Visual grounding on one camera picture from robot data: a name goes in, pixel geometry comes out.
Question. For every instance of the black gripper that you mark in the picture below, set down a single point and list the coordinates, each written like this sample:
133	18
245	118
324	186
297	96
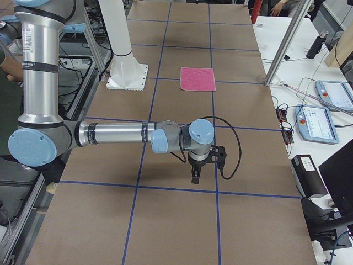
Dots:
197	164

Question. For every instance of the pink and grey towel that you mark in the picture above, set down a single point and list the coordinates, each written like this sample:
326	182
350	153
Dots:
197	79

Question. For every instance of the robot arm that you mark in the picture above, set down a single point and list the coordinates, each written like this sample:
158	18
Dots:
42	135

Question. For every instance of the black power box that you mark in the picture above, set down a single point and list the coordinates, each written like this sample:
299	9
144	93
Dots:
307	177

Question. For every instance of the near teach pendant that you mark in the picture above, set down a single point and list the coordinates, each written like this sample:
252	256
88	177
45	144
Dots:
315	124

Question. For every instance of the teach pendant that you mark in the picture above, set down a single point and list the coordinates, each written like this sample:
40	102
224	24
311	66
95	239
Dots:
315	124
335	93

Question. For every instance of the black monitor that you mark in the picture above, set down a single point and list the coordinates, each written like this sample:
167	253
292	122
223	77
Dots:
326	226

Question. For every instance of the far teach pendant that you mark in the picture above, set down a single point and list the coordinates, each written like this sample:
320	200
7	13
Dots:
335	93

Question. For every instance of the black water bottle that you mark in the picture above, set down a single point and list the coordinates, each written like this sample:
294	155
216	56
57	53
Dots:
317	45

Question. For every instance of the seated person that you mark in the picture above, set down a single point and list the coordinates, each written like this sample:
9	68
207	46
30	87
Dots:
11	101

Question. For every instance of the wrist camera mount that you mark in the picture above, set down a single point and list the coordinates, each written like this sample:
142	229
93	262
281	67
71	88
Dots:
217	155

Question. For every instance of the white pedestal base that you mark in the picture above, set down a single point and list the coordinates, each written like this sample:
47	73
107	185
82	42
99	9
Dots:
125	72

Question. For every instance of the aluminium frame post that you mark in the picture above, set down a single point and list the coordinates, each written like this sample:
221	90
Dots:
287	40

